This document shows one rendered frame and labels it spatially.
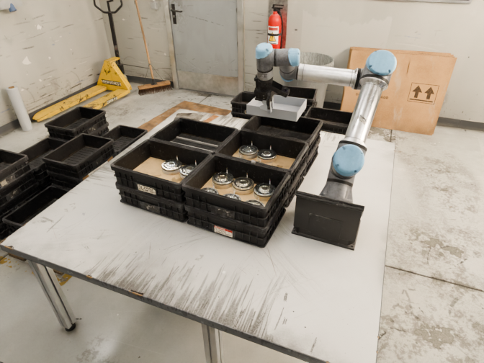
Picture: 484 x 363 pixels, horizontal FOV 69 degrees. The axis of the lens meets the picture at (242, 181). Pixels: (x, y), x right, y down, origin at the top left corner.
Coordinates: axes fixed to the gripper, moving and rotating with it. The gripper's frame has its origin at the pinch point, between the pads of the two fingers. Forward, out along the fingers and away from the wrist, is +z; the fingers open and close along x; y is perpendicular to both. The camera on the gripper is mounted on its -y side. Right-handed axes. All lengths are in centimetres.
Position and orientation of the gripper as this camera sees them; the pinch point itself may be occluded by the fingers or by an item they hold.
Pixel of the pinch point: (271, 111)
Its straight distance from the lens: 183.9
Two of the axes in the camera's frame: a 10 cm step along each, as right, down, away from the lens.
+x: -3.0, 7.5, -5.9
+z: 1.0, 6.4, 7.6
